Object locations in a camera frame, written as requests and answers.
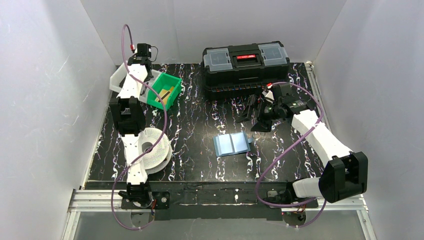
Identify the white bin far left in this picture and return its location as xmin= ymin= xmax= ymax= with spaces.
xmin=109 ymin=63 xmax=128 ymax=94

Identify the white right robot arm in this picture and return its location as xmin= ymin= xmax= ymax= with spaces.
xmin=237 ymin=82 xmax=368 ymax=208

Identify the aluminium rail frame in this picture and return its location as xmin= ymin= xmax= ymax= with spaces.
xmin=62 ymin=63 xmax=375 ymax=240

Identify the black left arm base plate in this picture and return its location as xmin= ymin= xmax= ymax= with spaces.
xmin=119 ymin=191 xmax=170 ymax=210

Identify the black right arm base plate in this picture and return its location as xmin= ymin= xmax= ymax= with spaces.
xmin=263 ymin=190 xmax=319 ymax=213

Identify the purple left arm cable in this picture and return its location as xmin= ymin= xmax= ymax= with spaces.
xmin=110 ymin=24 xmax=169 ymax=231

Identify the gold credit card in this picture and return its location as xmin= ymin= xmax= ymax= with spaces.
xmin=155 ymin=86 xmax=175 ymax=104

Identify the green plastic bin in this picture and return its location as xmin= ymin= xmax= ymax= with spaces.
xmin=147 ymin=73 xmax=182 ymax=111

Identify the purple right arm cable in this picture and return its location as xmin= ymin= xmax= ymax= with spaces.
xmin=255 ymin=81 xmax=327 ymax=229

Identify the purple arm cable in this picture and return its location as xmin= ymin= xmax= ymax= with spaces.
xmin=255 ymin=81 xmax=327 ymax=229
xmin=110 ymin=24 xmax=169 ymax=231

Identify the black toolbox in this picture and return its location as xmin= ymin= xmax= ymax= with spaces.
xmin=201 ymin=41 xmax=291 ymax=101

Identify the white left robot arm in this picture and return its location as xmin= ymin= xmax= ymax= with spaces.
xmin=109 ymin=43 xmax=152 ymax=208

